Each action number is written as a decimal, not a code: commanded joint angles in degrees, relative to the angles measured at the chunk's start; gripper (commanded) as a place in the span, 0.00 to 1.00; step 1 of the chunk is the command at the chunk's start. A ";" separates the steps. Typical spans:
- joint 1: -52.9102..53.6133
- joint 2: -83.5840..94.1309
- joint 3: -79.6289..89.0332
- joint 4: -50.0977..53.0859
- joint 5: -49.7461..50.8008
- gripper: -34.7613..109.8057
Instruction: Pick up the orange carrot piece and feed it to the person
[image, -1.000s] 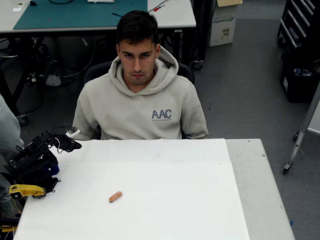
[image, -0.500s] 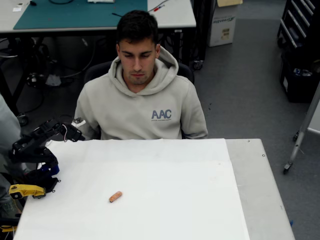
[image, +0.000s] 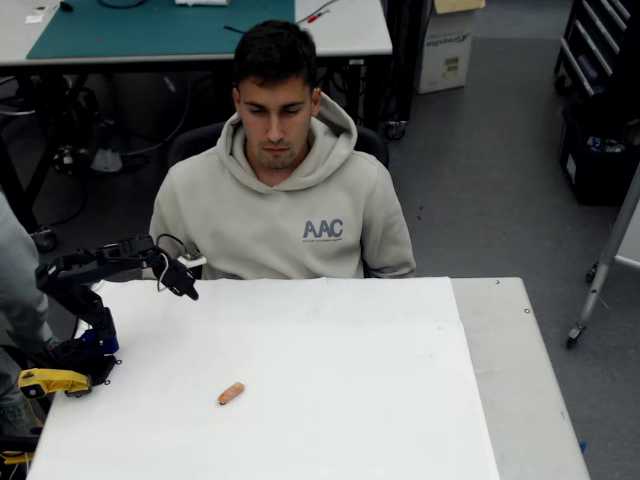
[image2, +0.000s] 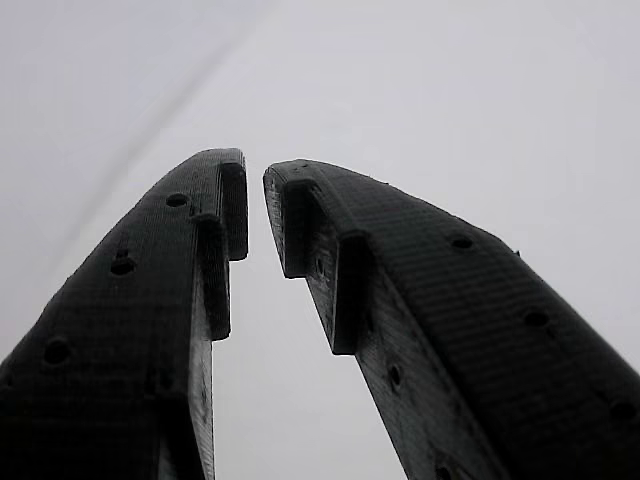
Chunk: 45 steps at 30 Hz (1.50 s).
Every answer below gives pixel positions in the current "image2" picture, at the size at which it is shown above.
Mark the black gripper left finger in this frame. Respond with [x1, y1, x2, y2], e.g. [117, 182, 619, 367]
[0, 147, 250, 480]

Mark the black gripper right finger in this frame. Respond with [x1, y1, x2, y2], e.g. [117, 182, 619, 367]
[262, 158, 640, 480]

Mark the white paper sheet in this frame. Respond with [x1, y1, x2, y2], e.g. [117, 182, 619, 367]
[0, 0, 281, 361]
[49, 0, 640, 480]

